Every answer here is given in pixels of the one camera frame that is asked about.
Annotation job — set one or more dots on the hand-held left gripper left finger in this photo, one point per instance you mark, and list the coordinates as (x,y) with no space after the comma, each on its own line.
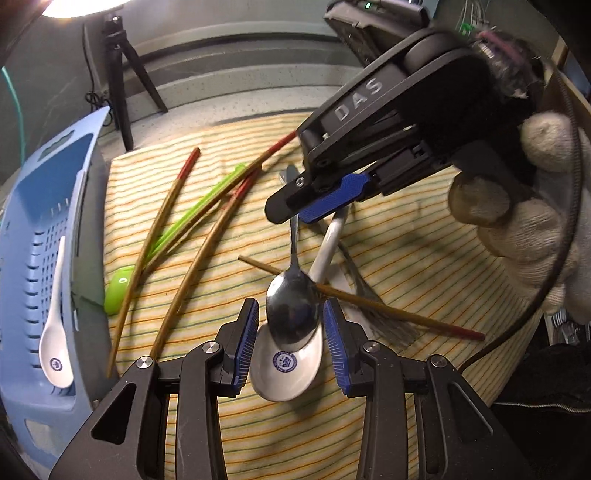
(247,341)

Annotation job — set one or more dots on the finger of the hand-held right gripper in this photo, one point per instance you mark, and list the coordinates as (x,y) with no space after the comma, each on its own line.
(332,198)

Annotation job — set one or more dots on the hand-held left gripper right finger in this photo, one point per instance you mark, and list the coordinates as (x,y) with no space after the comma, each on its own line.
(334,346)

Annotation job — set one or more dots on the white ceramic spoon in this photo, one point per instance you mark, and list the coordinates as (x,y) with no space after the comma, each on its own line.
(286,376)
(55,360)

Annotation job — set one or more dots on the metal spoon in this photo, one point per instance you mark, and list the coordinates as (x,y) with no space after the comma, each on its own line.
(291,304)

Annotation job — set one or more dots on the metal fork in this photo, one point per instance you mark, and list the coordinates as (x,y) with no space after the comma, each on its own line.
(392,330)

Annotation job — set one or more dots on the red-tipped wooden chopstick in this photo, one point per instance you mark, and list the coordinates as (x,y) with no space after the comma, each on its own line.
(190,161)
(468,333)
(244,187)
(281,144)

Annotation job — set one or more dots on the blue plastic basket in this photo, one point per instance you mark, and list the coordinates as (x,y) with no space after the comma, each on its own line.
(55,184)

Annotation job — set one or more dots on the person's right hand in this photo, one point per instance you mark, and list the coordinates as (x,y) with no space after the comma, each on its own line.
(531,230)

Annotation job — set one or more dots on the black device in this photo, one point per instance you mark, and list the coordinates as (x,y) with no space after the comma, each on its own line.
(369,32)

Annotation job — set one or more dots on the striped yellow cloth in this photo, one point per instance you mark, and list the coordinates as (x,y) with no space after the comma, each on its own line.
(300,438)

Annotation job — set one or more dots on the green plastic spoon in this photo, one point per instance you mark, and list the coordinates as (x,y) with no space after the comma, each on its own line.
(117,290)

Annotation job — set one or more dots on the person's black clothing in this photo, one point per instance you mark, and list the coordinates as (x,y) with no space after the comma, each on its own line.
(545,415)

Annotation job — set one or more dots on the black tripod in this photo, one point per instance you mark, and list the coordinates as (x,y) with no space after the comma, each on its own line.
(117,92)

